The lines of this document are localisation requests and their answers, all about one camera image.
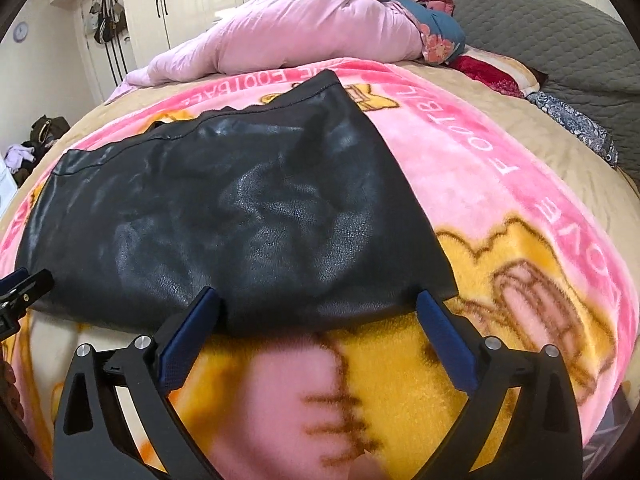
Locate round wall clock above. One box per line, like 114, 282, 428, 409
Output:
12, 21, 29, 44

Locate hanging bags on door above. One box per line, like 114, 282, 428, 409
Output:
84, 0, 128, 44

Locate blue patterned cloth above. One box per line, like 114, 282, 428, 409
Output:
526, 90, 618, 168

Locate red striped pillow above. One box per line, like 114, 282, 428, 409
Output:
416, 0, 548, 98

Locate beige bed sheet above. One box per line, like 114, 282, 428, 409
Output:
1, 58, 639, 260

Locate right hand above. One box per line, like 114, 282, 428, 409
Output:
347, 452, 388, 480

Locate grey quilted headboard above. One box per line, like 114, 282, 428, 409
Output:
454, 0, 639, 178

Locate clothes pile on chair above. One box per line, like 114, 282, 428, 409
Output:
3, 115, 70, 188

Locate left hand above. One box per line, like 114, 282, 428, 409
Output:
0, 358, 24, 424

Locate black leather jacket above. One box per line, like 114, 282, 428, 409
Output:
16, 70, 458, 336

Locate pink quilted duvet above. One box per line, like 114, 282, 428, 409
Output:
110, 0, 425, 100

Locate blue floral pillow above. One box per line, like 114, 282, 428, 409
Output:
388, 0, 466, 66

